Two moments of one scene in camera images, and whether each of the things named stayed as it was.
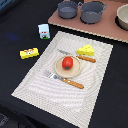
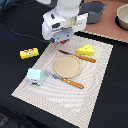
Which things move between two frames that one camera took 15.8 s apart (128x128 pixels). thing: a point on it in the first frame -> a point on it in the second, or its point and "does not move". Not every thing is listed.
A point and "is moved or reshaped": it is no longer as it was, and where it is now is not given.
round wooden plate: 74,71 does not move
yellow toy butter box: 29,53 does not move
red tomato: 67,63 -> 64,41
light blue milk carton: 44,31 is moved or reshaped
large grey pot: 91,11 does not move
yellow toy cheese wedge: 86,50 does not move
